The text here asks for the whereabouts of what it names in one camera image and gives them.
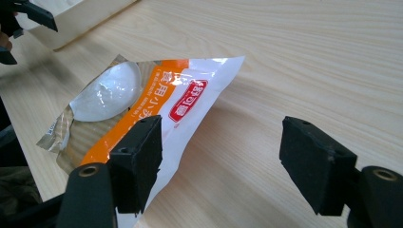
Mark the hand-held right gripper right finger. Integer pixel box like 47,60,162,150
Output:
278,115,359,218

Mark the white and orange plastic packet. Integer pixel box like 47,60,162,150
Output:
35,54,246,228

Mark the dark cloth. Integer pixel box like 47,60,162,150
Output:
0,96,44,211

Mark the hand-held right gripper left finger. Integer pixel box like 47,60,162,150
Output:
107,114,163,216

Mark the white plastic box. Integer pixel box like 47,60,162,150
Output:
14,0,141,51

